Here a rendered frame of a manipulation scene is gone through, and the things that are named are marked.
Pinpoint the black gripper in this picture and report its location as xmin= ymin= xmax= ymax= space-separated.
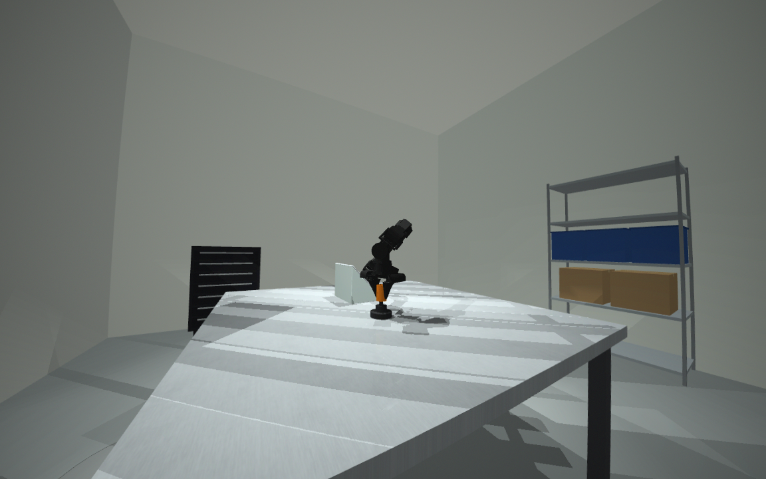
xmin=360 ymin=258 xmax=406 ymax=299

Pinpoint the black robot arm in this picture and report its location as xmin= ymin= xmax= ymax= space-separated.
xmin=363 ymin=219 xmax=412 ymax=274

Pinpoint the dark grey round pedestal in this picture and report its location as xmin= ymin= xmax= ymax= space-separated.
xmin=370 ymin=302 xmax=392 ymax=320

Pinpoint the orange knob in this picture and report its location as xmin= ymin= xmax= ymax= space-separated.
xmin=376 ymin=284 xmax=387 ymax=302

